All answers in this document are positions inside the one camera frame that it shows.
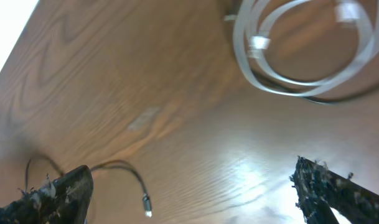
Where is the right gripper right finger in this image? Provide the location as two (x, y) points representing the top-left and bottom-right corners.
(289, 156), (379, 224)

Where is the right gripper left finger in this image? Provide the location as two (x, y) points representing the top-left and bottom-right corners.
(0, 165), (93, 224)

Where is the thin black cable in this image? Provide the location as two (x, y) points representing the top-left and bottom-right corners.
(24, 154), (153, 218)

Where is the black USB cable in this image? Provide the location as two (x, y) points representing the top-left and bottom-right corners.
(251, 68), (379, 105)

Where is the white USB cable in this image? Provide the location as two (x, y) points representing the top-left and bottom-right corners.
(223, 0), (379, 98)

